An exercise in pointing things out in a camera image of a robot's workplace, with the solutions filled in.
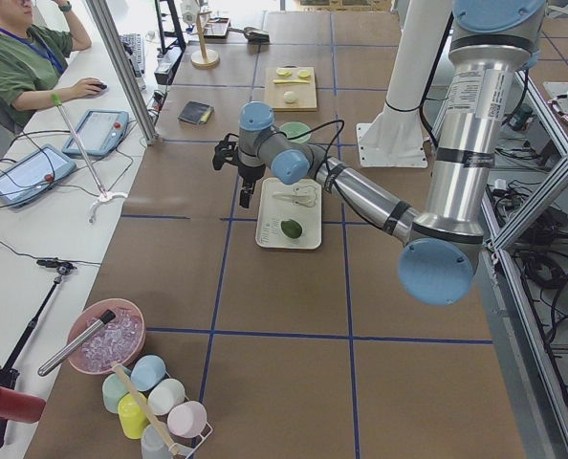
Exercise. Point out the pink cup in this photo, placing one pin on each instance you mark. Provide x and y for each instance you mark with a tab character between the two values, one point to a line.
187	420

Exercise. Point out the grey folded cloth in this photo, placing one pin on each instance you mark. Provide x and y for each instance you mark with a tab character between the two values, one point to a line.
196	113

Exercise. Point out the red bottle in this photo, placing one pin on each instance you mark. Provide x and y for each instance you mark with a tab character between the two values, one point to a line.
20	407

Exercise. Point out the blue cup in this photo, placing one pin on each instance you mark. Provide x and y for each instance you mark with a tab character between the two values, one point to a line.
148	371

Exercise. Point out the far blue teach pendant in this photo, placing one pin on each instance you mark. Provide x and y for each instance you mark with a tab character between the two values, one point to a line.
102	130

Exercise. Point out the white bear print tray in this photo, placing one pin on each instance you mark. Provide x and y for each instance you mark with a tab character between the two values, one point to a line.
271	212

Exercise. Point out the pink ice bowl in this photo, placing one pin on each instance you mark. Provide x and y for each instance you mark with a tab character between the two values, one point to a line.
119	341

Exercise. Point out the dark wooden glass tray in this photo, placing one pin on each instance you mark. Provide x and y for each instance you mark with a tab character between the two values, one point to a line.
217	28

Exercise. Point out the yellow plastic knife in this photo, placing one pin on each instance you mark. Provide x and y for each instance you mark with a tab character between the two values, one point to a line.
291	81

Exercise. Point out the upper lemon slice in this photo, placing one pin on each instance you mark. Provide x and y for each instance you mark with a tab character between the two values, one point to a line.
283	72

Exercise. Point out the green cup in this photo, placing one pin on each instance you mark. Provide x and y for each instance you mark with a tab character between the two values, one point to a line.
112	390

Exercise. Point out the white steamed bun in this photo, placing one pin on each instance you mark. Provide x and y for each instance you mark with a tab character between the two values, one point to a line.
290	97

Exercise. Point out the black tripod stick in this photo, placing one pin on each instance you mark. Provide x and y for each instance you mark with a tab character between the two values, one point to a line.
8	374

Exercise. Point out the white cup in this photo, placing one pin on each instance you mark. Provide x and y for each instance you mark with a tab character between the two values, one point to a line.
166	395

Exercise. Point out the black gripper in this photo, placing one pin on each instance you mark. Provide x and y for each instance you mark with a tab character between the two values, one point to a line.
250	173

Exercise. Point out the light green bowl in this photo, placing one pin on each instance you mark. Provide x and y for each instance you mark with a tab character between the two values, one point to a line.
296	131

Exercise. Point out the wooden mug tree stand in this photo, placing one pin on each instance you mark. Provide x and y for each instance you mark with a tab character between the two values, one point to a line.
204	58

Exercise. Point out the person in green shirt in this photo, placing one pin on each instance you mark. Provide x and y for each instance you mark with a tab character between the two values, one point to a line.
33	58

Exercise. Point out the yellow cup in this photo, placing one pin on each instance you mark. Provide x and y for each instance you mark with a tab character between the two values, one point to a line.
132	419

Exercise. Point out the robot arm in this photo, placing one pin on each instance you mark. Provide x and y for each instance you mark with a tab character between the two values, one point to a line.
491	41

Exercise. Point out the aluminium frame post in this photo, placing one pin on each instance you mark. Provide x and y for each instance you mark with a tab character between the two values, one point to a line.
108	31

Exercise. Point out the blue teach pendant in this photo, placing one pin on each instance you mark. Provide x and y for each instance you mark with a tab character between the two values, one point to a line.
102	130
28	179

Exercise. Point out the metal ice scoop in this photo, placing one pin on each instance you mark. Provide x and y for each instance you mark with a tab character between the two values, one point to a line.
252	34

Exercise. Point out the reacher grabber stick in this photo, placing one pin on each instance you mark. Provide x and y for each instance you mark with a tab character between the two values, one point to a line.
105	196

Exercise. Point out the near blue teach pendant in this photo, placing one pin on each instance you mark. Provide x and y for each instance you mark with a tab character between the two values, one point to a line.
28	179

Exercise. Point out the grey cup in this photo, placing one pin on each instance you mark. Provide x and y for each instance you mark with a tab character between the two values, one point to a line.
153	446

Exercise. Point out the bamboo cutting board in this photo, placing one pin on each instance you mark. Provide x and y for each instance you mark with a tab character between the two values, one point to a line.
291	89

